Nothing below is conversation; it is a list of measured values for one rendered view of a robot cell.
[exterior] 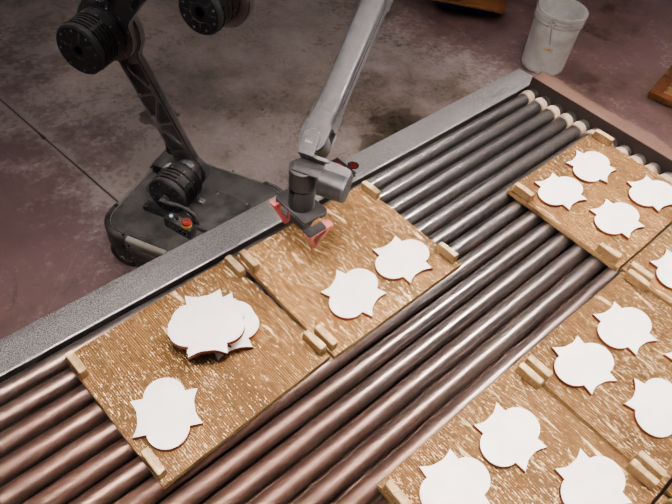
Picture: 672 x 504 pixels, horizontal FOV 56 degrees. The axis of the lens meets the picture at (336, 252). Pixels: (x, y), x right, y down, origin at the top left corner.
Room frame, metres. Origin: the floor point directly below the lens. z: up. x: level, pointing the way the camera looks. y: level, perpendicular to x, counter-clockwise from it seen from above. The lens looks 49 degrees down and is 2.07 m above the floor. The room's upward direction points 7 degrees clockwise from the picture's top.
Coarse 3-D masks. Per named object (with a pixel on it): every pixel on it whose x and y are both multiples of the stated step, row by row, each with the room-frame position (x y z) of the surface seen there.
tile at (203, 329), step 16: (176, 320) 0.70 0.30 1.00; (192, 320) 0.71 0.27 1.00; (208, 320) 0.71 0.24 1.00; (224, 320) 0.71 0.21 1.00; (240, 320) 0.72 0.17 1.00; (176, 336) 0.66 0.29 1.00; (192, 336) 0.67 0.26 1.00; (208, 336) 0.67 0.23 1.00; (224, 336) 0.68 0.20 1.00; (240, 336) 0.68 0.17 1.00; (192, 352) 0.63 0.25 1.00; (208, 352) 0.64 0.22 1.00; (224, 352) 0.64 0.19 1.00
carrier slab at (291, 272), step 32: (352, 192) 1.21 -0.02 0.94; (352, 224) 1.09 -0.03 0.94; (384, 224) 1.10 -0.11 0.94; (256, 256) 0.95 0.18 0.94; (288, 256) 0.96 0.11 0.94; (320, 256) 0.97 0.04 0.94; (352, 256) 0.99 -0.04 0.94; (288, 288) 0.87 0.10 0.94; (320, 288) 0.88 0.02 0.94; (384, 288) 0.90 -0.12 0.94; (416, 288) 0.91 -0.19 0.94; (320, 320) 0.79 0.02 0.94; (352, 320) 0.80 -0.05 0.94; (384, 320) 0.81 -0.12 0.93
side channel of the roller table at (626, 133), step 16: (544, 80) 1.82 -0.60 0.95; (560, 96) 1.76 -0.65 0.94; (576, 96) 1.75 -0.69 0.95; (576, 112) 1.71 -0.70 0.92; (592, 112) 1.68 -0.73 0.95; (608, 112) 1.69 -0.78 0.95; (592, 128) 1.66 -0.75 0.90; (608, 128) 1.63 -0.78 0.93; (624, 128) 1.61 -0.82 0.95; (624, 144) 1.59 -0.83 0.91; (640, 144) 1.56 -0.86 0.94; (656, 144) 1.56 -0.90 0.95; (656, 160) 1.51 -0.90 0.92
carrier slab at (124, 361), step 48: (192, 288) 0.83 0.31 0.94; (240, 288) 0.85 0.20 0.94; (144, 336) 0.70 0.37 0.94; (288, 336) 0.74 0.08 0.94; (96, 384) 0.58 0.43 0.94; (144, 384) 0.59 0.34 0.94; (192, 384) 0.60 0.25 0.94; (240, 384) 0.61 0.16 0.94; (288, 384) 0.63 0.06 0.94; (192, 432) 0.50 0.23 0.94
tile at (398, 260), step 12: (396, 240) 1.04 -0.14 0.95; (408, 240) 1.05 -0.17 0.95; (384, 252) 1.00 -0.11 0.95; (396, 252) 1.01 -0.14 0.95; (408, 252) 1.01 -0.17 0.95; (420, 252) 1.02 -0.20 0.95; (384, 264) 0.96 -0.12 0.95; (396, 264) 0.97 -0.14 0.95; (408, 264) 0.97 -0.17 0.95; (420, 264) 0.98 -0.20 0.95; (384, 276) 0.93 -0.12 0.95; (396, 276) 0.93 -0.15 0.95; (408, 276) 0.94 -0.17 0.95
